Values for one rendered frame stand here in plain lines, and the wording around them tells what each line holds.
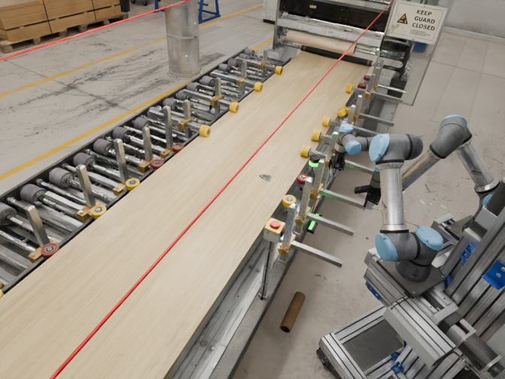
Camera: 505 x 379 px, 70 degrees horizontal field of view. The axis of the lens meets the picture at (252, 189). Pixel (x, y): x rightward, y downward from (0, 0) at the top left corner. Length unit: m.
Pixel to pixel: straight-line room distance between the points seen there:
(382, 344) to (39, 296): 1.92
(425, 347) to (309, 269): 1.47
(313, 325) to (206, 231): 1.17
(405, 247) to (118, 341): 1.22
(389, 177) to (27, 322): 1.60
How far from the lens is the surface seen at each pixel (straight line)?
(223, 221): 2.00
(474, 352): 1.80
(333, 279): 3.01
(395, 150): 1.62
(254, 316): 1.89
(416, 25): 4.18
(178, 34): 5.73
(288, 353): 2.61
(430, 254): 1.70
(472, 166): 2.09
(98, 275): 1.85
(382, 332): 2.61
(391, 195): 1.61
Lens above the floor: 2.32
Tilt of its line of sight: 40 degrees down
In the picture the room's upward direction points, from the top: 5 degrees clockwise
